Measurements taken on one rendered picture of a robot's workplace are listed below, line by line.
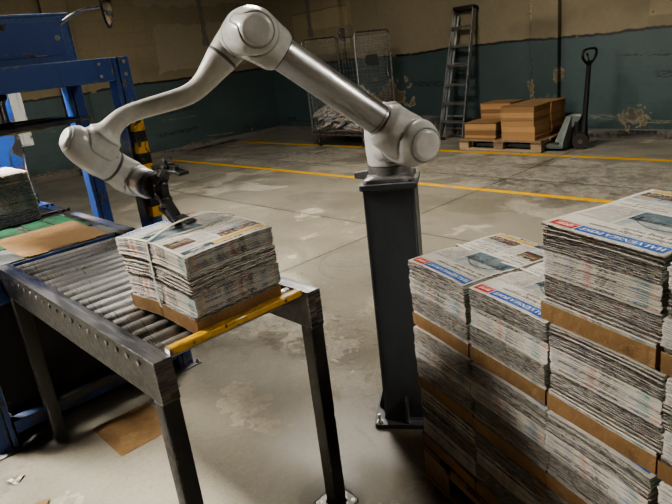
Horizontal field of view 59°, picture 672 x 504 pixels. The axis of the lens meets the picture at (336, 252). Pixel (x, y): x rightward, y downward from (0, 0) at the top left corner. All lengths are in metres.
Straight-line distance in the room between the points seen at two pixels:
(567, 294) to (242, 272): 0.82
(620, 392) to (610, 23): 7.37
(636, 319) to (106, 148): 1.43
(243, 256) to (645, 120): 7.22
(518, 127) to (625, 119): 1.39
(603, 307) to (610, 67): 7.30
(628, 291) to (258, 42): 1.11
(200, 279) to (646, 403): 1.04
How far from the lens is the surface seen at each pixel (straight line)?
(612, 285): 1.27
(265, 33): 1.72
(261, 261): 1.65
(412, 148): 1.87
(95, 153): 1.85
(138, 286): 1.83
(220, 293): 1.59
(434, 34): 9.84
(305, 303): 1.78
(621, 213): 1.41
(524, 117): 7.85
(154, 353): 1.57
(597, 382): 1.39
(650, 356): 1.26
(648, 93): 8.37
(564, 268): 1.34
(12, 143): 5.12
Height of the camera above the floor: 1.46
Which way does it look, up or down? 19 degrees down
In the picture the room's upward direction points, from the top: 7 degrees counter-clockwise
